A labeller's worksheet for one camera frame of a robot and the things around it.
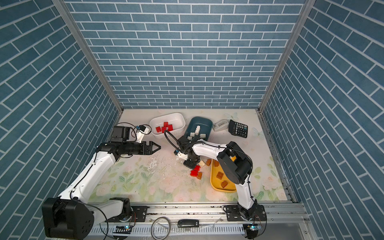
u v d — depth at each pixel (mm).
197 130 1052
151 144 707
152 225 704
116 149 567
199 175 862
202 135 1046
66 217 380
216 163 906
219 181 839
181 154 844
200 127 1075
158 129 1056
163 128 1060
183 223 680
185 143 740
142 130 729
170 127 1066
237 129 1058
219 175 849
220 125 1075
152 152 703
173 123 1114
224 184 824
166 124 1092
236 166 510
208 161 932
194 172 864
